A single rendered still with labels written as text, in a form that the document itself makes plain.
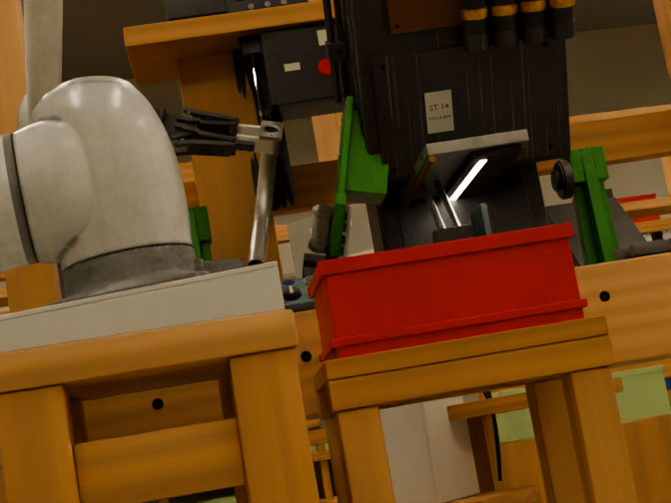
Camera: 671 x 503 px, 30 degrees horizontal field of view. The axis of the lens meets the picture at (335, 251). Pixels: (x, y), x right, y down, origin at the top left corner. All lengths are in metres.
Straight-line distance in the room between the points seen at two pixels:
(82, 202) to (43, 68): 0.64
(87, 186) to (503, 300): 0.51
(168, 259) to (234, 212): 1.04
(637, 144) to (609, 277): 0.84
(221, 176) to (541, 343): 1.11
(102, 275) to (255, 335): 0.20
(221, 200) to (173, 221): 1.02
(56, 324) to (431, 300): 0.46
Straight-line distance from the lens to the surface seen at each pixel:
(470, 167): 2.02
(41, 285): 2.46
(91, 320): 1.32
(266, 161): 2.23
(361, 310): 1.49
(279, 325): 1.31
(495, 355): 1.49
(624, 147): 2.69
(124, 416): 1.80
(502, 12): 2.05
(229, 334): 1.31
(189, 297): 1.32
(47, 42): 2.02
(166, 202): 1.43
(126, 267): 1.40
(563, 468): 1.71
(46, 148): 1.44
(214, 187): 2.46
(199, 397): 1.80
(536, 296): 1.53
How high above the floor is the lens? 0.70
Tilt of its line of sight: 9 degrees up
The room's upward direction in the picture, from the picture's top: 10 degrees counter-clockwise
